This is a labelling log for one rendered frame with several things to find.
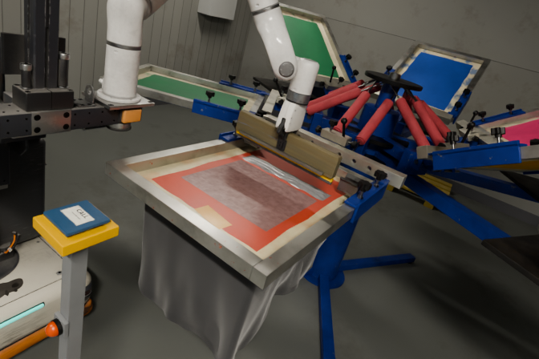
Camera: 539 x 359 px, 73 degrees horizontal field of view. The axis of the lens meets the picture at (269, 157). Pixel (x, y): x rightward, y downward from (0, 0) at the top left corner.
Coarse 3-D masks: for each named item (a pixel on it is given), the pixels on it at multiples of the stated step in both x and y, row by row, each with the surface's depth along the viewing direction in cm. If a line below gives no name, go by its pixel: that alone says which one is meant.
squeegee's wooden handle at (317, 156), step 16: (240, 112) 129; (240, 128) 130; (256, 128) 126; (272, 128) 122; (272, 144) 124; (288, 144) 120; (304, 144) 116; (304, 160) 117; (320, 160) 114; (336, 160) 111
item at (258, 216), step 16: (304, 176) 136; (256, 192) 115; (272, 192) 118; (288, 192) 121; (304, 192) 124; (336, 192) 130; (224, 208) 102; (240, 208) 104; (256, 208) 106; (272, 208) 108; (288, 208) 111; (304, 208) 113; (320, 208) 116; (240, 224) 96; (256, 224) 98; (272, 224) 100; (288, 224) 102; (256, 240) 92; (272, 240) 93
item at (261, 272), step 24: (192, 144) 129; (216, 144) 135; (240, 144) 147; (120, 168) 101; (144, 168) 110; (144, 192) 94; (168, 216) 90; (192, 216) 88; (336, 216) 106; (216, 240) 82; (312, 240) 92; (240, 264) 79; (264, 264) 78; (288, 264) 83
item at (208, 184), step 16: (224, 160) 132; (240, 160) 135; (272, 160) 143; (160, 176) 110; (176, 176) 112; (192, 176) 115; (208, 176) 117; (224, 176) 120; (240, 176) 123; (256, 176) 126; (272, 176) 129; (176, 192) 103; (192, 192) 106; (208, 192) 108; (224, 192) 110; (240, 192) 113
